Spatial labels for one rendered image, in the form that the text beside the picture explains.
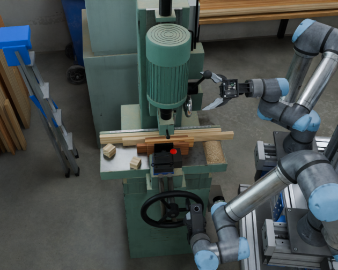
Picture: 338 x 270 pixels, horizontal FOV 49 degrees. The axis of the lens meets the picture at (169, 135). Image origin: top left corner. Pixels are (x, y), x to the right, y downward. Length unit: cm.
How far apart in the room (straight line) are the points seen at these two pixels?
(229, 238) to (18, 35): 153
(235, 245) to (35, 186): 188
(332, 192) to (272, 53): 322
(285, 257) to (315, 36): 99
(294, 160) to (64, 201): 191
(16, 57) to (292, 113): 146
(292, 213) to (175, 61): 87
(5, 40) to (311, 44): 153
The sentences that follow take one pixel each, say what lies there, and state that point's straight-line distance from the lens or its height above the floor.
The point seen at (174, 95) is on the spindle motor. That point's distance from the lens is 154.
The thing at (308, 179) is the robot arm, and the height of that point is 138.
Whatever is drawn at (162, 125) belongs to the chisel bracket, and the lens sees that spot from 170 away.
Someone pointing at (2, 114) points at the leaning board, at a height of 39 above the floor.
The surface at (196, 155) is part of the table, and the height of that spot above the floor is 90.
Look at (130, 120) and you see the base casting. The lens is 211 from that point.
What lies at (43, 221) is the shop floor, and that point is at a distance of 274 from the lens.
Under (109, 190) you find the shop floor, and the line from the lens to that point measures 279.
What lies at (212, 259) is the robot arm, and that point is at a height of 107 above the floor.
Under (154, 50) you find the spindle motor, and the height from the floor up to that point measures 148.
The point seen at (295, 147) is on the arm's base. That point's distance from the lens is 199.
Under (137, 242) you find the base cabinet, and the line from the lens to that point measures 231.
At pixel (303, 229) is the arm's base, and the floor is 86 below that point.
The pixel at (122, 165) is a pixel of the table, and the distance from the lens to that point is 176.
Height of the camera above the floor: 226
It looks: 46 degrees down
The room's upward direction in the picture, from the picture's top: 2 degrees clockwise
